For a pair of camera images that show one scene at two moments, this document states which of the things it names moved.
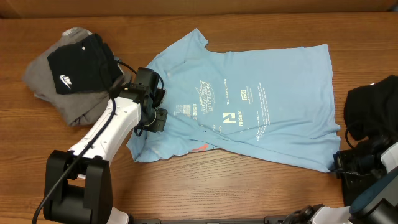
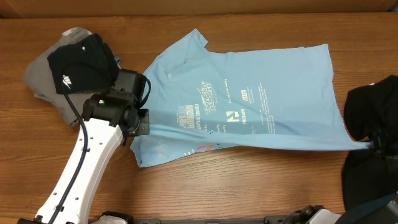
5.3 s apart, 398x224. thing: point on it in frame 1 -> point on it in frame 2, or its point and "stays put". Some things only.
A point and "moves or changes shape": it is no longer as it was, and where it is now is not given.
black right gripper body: [355, 167] -> [386, 141]
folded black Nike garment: [86, 66] stays put
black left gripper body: [156, 121] -> [142, 126]
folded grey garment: [80, 107] stays put
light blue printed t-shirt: [277, 104] moves or changes shape
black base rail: [275, 219] stays put
